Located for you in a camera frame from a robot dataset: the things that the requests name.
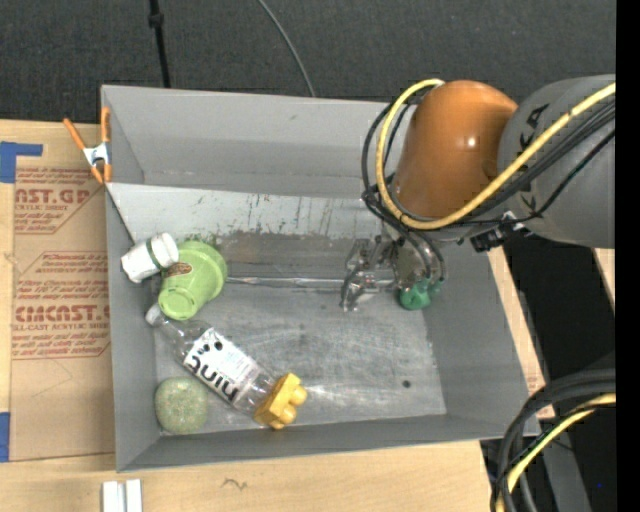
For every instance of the clear plastic bottle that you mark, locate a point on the clear plastic bottle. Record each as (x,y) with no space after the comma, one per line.
(220,365)

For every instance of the light green plastic cup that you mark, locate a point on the light green plastic cup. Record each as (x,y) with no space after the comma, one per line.
(192,280)

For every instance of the yellow toy building block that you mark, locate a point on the yellow toy building block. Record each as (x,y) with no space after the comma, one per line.
(280,402)

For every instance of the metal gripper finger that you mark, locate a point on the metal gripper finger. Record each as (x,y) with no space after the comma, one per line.
(357,292)
(361,260)

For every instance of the white plastic bottle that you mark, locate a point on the white plastic bottle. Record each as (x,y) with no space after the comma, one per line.
(147,257)

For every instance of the black cylinder on white bracket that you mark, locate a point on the black cylinder on white bracket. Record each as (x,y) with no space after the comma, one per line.
(487,239)

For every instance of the brown cardboard board red print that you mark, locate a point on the brown cardboard board red print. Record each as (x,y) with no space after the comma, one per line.
(55,350)

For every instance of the grey metal bin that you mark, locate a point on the grey metal bin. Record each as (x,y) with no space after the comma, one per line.
(320,345)

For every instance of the green speckled sponge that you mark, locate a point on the green speckled sponge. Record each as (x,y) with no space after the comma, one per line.
(181,405)

